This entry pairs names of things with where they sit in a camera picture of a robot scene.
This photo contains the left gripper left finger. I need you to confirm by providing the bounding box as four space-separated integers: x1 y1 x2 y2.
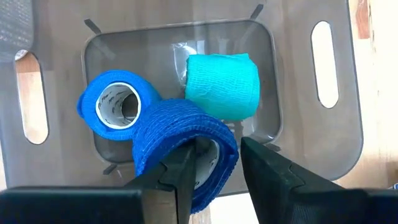
0 138 198 224

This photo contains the light blue bandage roll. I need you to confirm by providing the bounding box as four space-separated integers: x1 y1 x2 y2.
76 69 162 141

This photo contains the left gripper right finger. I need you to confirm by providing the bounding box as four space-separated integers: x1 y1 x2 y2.
241 136 398 224

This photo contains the teal bandage roll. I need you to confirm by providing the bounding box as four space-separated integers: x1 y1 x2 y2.
184 52 261 122

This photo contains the white perforated plastic basket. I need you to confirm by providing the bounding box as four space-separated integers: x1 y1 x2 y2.
0 0 34 63

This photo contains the grey translucent plastic bin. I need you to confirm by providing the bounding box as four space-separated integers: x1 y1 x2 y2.
0 0 364 197

